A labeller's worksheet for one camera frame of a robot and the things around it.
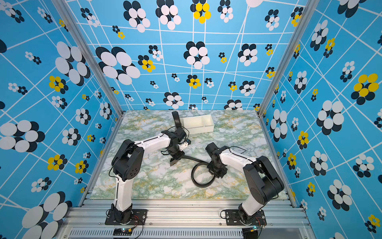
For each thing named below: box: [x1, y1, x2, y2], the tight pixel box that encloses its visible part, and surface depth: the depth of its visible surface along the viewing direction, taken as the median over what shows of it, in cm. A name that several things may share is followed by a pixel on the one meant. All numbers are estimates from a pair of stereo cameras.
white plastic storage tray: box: [180, 114, 215, 135], surface depth 114 cm
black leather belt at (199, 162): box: [180, 155, 216, 188], surface depth 92 cm
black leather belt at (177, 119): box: [171, 110, 183, 129], surface depth 101 cm
